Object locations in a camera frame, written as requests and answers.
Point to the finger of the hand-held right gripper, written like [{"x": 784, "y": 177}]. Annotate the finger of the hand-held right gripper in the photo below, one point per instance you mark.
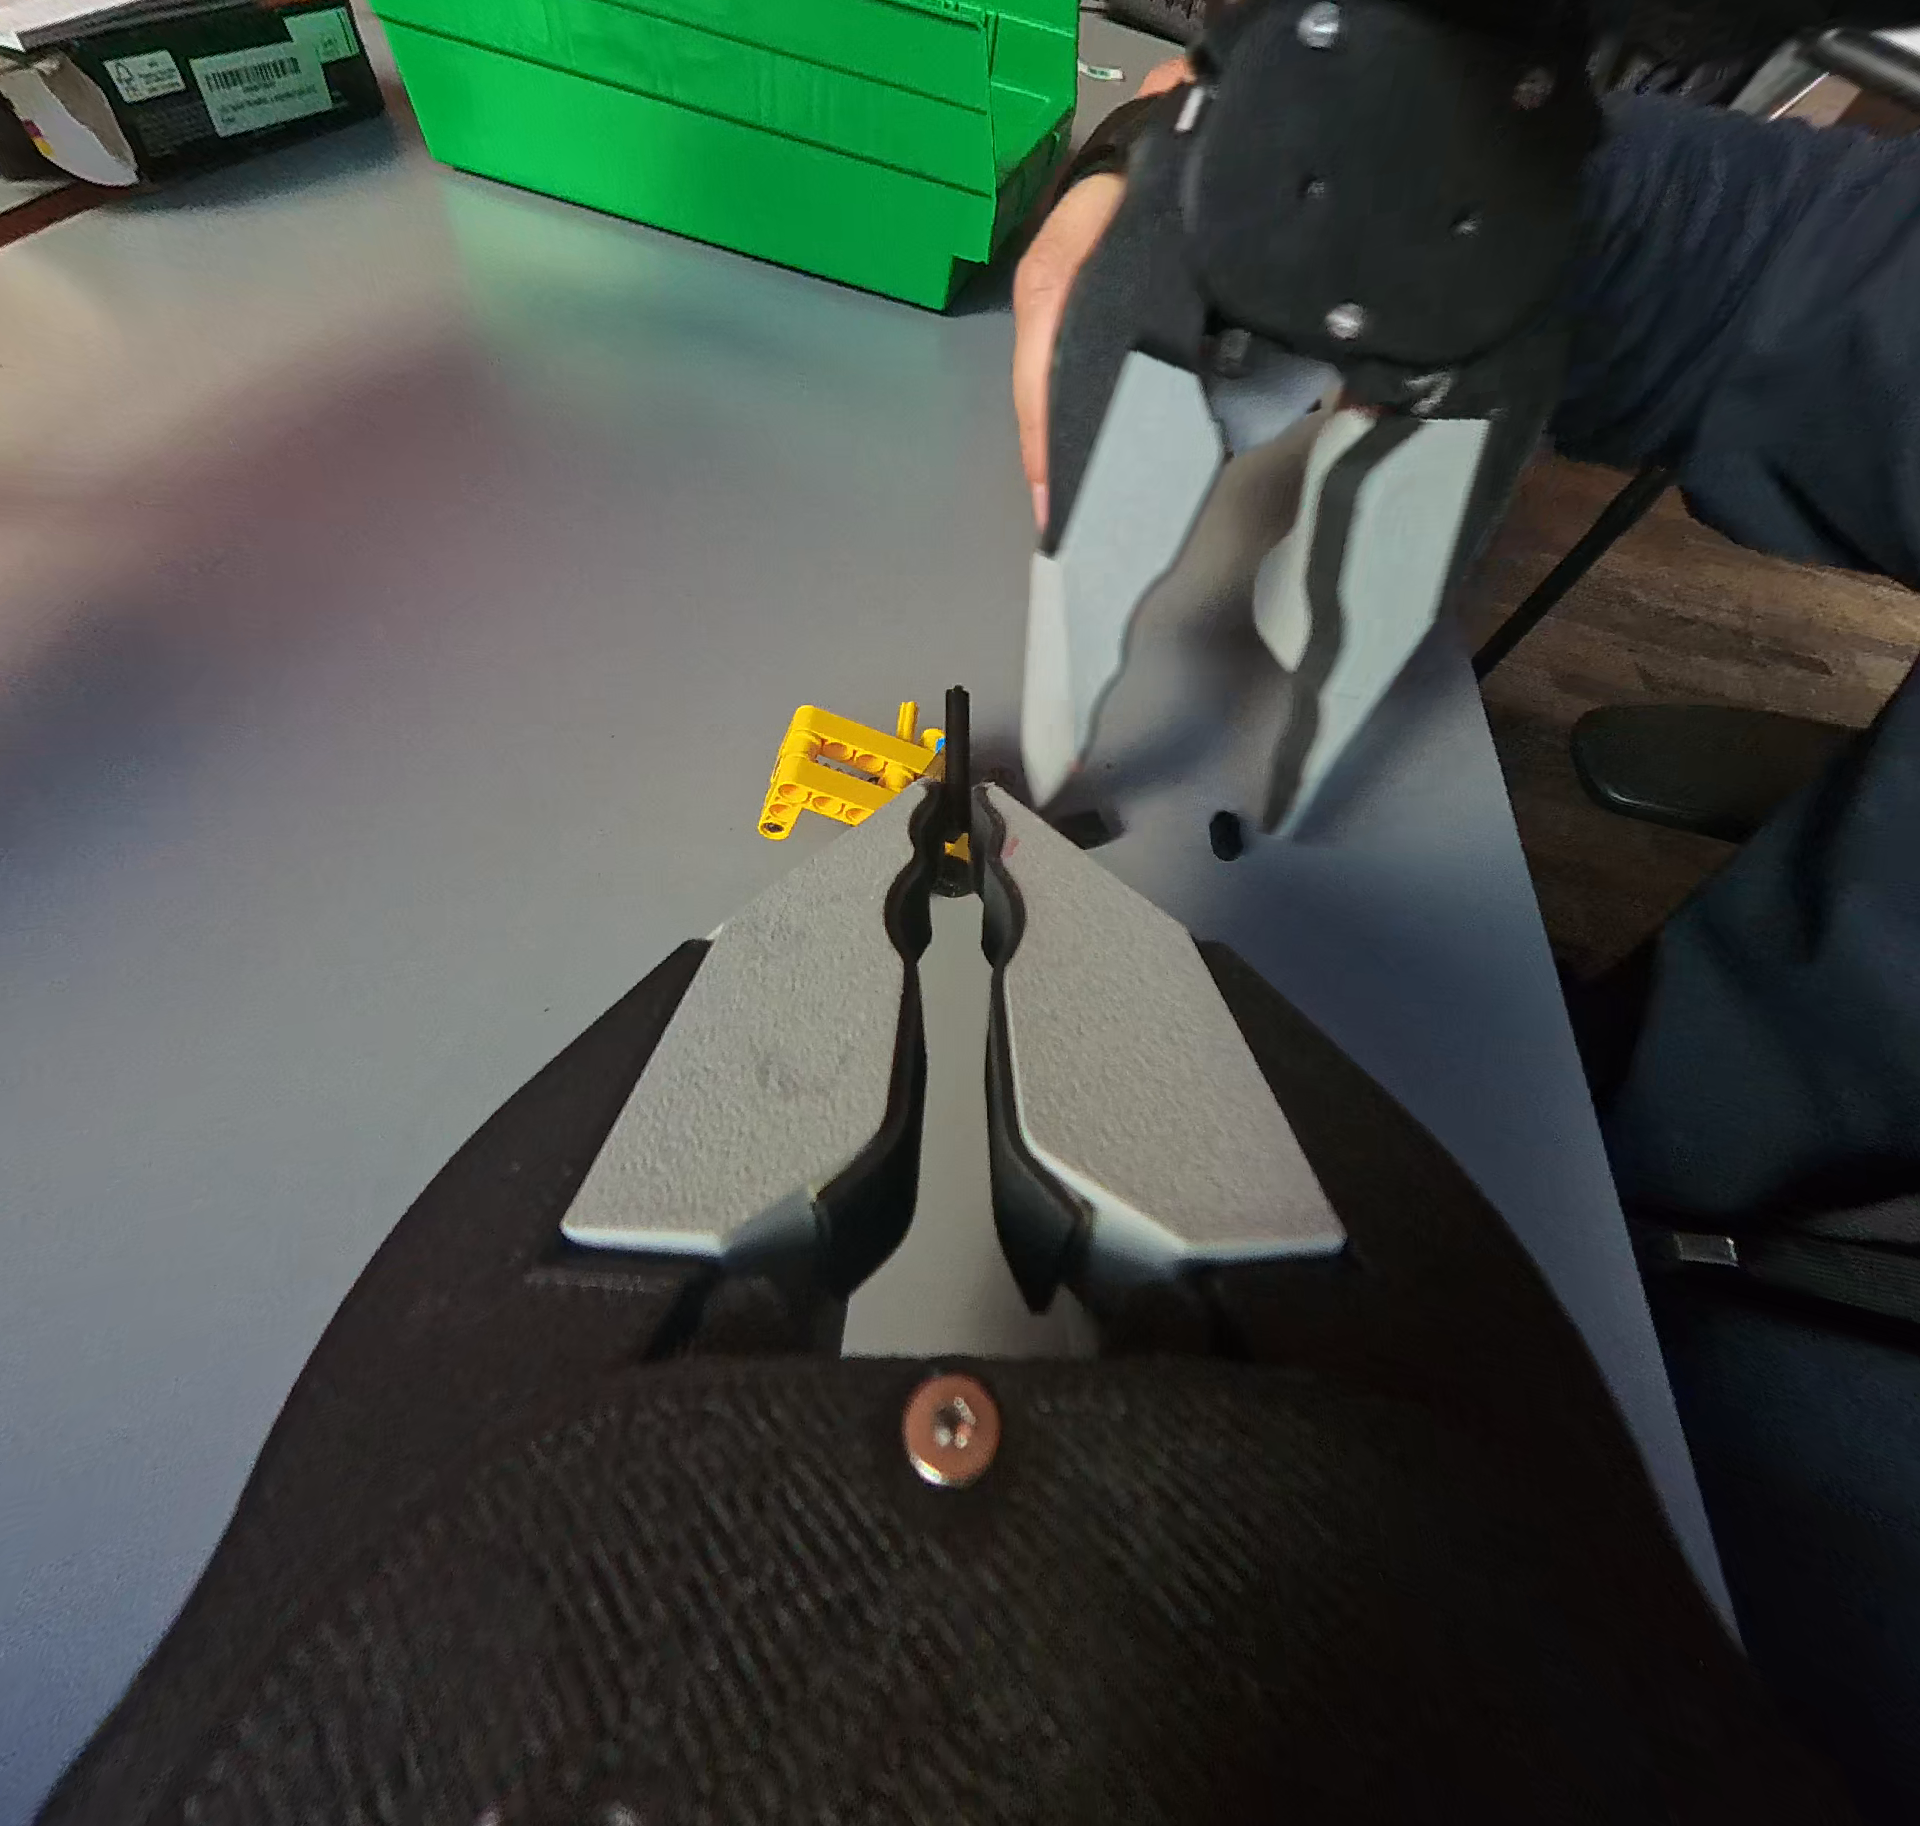
[
  {"x": 1118, "y": 522},
  {"x": 1403, "y": 552}
]

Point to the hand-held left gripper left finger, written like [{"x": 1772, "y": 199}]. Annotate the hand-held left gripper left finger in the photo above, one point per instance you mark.
[{"x": 751, "y": 1092}]

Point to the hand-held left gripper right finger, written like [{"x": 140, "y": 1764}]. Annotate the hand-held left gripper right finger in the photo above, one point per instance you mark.
[{"x": 1155, "y": 1092}]

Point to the black lego pin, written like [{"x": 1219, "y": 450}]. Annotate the black lego pin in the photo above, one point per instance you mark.
[{"x": 1227, "y": 833}]

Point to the black lego axle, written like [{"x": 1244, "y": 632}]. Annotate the black lego axle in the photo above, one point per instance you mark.
[{"x": 957, "y": 762}]

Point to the yellow black lego assembly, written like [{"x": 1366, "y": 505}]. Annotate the yellow black lego assembly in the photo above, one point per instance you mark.
[{"x": 831, "y": 769}]

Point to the person's right forearm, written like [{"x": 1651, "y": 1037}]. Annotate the person's right forearm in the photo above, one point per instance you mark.
[{"x": 1726, "y": 296}]

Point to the black cardboard lego box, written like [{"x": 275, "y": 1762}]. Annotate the black cardboard lego box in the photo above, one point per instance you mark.
[{"x": 270, "y": 86}]

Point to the person's right hand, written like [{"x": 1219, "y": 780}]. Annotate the person's right hand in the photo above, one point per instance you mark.
[{"x": 1050, "y": 296}]

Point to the black table leg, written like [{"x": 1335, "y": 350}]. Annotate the black table leg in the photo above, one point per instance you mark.
[{"x": 1574, "y": 573}]

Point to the black chair armrest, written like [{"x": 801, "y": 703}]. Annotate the black chair armrest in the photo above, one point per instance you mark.
[{"x": 1711, "y": 769}]

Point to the green plastic bin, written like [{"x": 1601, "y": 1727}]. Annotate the green plastic bin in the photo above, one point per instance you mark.
[{"x": 676, "y": 72}]

